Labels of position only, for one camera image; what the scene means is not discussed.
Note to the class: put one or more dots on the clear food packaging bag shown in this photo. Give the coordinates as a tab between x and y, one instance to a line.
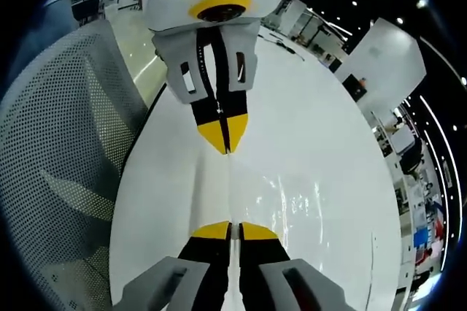
299	209

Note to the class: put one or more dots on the blue box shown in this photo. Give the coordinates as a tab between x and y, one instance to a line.
422	238

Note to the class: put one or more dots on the black office chair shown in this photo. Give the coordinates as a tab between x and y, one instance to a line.
412	156

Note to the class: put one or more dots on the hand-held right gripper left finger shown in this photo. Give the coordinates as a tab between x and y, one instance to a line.
182	282

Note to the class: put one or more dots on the black chair with orange patch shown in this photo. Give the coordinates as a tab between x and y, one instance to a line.
355	88

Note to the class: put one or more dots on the grey mesh office chair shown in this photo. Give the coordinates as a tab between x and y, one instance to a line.
62	150

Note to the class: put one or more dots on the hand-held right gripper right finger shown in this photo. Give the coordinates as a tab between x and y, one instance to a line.
284	282

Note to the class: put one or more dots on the wide white pillar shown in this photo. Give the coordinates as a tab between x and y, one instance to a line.
383	59

